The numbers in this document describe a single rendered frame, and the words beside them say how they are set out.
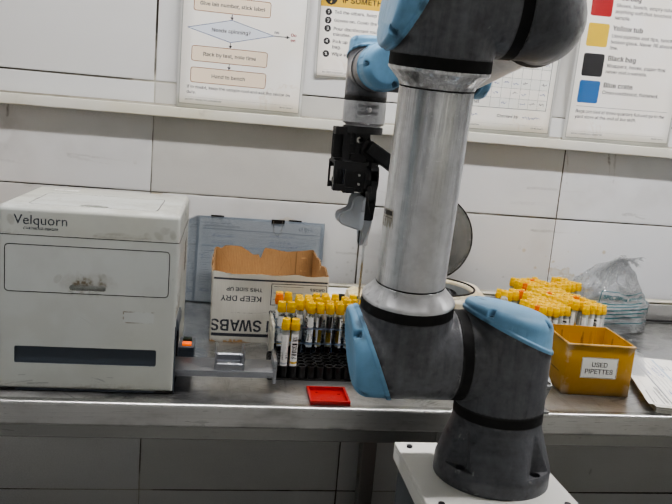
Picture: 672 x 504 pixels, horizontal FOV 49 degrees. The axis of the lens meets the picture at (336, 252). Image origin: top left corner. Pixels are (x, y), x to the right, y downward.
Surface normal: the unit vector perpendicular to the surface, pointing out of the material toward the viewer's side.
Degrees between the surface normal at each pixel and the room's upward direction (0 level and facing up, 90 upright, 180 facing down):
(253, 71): 93
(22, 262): 90
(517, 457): 71
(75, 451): 90
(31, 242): 90
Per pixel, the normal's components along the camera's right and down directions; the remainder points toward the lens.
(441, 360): 0.18, -0.02
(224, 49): 0.13, 0.24
